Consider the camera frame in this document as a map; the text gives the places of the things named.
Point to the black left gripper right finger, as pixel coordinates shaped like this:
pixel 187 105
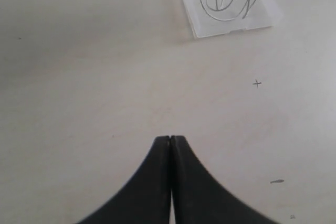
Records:
pixel 198 197

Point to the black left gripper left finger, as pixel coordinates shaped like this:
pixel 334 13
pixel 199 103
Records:
pixel 146 197

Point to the clear plastic storage box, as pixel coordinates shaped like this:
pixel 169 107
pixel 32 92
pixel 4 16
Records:
pixel 265 13

